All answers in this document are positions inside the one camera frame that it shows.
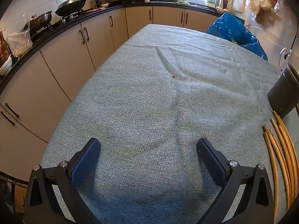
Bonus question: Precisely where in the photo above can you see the black wok with lid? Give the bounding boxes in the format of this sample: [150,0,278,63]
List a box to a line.
[55,0,101,17]

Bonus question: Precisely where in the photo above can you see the black kitchen countertop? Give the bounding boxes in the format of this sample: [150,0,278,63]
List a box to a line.
[0,0,222,94]

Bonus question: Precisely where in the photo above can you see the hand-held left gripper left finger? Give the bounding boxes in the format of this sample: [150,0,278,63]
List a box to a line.
[24,138,101,224]

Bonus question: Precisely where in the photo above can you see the clear plastic bag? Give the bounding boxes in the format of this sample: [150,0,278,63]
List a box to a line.
[6,31,33,57]

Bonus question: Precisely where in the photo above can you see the beige kitchen cabinets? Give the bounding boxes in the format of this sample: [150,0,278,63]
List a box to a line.
[0,6,221,182]

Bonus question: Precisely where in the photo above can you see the dark red packet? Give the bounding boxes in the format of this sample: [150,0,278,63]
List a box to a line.
[0,31,12,63]

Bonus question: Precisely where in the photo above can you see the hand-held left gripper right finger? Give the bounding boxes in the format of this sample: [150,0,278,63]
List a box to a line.
[196,138,274,224]

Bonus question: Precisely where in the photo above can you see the white cutting board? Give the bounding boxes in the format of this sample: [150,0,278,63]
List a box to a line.
[234,0,248,13]

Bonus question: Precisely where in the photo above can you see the steel cooking pot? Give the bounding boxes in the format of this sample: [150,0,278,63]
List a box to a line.
[24,10,53,33]

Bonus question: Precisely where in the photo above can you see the black perforated utensil holder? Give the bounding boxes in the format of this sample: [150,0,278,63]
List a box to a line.
[267,63,299,119]

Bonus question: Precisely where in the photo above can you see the gas stove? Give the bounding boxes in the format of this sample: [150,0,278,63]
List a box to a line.
[30,8,87,40]

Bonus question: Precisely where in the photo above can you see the white hanging plastic bag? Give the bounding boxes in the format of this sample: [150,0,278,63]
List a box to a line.
[248,0,275,24]

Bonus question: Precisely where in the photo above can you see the grey-blue tablecloth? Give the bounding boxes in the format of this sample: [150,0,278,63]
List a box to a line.
[40,23,299,224]

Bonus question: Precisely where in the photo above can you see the white dish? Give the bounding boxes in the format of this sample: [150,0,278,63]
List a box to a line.
[0,55,13,76]

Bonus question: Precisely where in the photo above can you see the blue plastic bag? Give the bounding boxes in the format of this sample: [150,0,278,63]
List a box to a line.
[207,12,269,61]

